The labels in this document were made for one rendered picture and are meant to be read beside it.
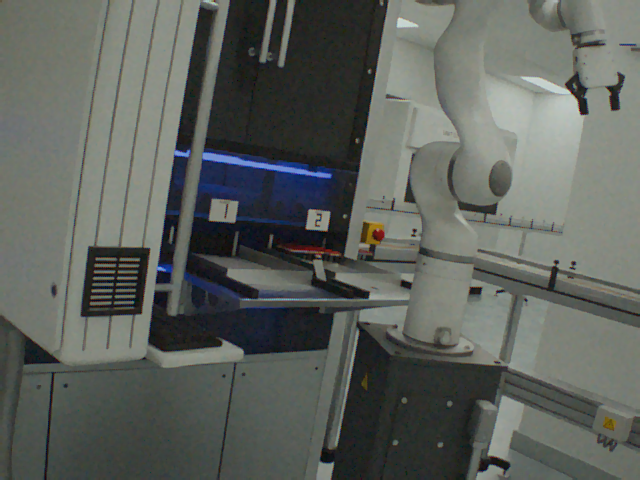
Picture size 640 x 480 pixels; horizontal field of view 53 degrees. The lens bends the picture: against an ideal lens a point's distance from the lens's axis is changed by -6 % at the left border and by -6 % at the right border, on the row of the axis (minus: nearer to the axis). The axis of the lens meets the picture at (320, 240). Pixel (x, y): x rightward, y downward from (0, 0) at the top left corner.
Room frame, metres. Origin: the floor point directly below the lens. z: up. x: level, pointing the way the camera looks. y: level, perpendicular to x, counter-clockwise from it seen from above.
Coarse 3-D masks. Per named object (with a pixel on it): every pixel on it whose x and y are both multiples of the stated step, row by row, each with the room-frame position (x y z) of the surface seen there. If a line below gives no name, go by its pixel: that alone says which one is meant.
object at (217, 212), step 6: (216, 204) 1.81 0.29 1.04; (222, 204) 1.82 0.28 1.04; (228, 204) 1.83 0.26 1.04; (234, 204) 1.85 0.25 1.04; (210, 210) 1.80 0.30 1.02; (216, 210) 1.81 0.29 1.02; (222, 210) 1.82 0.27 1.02; (228, 210) 1.84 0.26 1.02; (234, 210) 1.85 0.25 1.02; (210, 216) 1.80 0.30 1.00; (216, 216) 1.81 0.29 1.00; (222, 216) 1.83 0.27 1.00; (228, 216) 1.84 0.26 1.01; (234, 216) 1.85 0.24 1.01; (234, 222) 1.85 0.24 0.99
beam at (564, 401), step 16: (512, 368) 2.49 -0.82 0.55; (512, 384) 2.49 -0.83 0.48; (528, 384) 2.42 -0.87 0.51; (544, 384) 2.37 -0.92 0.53; (560, 384) 2.35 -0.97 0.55; (528, 400) 2.42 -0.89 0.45; (544, 400) 2.36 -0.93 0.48; (560, 400) 2.31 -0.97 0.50; (576, 400) 2.27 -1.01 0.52; (592, 400) 2.22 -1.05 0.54; (608, 400) 2.23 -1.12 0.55; (560, 416) 2.30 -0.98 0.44; (576, 416) 2.25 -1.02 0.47; (592, 416) 2.22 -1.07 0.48; (592, 432) 2.20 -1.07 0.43
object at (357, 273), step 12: (264, 252) 2.02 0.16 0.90; (276, 252) 1.97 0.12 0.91; (300, 264) 1.88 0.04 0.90; (312, 264) 1.85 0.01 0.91; (348, 264) 2.11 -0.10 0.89; (360, 264) 2.07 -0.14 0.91; (336, 276) 1.77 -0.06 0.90; (348, 276) 1.80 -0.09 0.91; (360, 276) 1.83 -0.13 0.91; (372, 276) 1.86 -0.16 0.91; (384, 276) 1.89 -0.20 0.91; (396, 276) 1.92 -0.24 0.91
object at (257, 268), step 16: (192, 256) 1.67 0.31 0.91; (208, 256) 1.87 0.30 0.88; (224, 256) 1.92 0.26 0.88; (240, 256) 1.96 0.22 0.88; (256, 256) 1.90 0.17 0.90; (224, 272) 1.56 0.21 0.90; (240, 272) 1.57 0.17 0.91; (256, 272) 1.60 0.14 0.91; (272, 272) 1.63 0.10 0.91; (288, 272) 1.66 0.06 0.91; (304, 272) 1.70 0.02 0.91
